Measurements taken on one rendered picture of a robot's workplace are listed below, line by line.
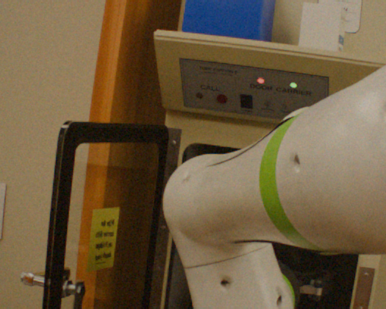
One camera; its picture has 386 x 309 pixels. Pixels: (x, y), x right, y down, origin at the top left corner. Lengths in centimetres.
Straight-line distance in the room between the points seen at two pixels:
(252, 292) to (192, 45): 34
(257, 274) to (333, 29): 35
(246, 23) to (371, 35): 19
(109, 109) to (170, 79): 9
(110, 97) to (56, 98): 59
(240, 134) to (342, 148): 69
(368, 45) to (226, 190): 48
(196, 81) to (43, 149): 66
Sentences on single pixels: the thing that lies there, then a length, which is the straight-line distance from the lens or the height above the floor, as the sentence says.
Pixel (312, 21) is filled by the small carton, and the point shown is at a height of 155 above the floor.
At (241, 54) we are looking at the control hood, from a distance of 116.
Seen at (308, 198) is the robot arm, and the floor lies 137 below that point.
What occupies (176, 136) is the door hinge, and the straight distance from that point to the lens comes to 128.
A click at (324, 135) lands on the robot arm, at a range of 60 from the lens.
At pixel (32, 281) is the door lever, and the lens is 107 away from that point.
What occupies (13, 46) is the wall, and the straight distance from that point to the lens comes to 185.
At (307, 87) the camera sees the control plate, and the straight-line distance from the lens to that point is 117.
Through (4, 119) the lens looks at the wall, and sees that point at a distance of 185.
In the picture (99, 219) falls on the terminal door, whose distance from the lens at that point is 110.
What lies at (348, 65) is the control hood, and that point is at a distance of 114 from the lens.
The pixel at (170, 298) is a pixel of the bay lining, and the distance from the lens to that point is 132.
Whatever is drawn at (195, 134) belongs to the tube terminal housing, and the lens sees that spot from 128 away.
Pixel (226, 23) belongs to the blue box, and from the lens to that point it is 116.
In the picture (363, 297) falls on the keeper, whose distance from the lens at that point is 127.
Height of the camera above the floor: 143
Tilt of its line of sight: 3 degrees down
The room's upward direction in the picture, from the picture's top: 7 degrees clockwise
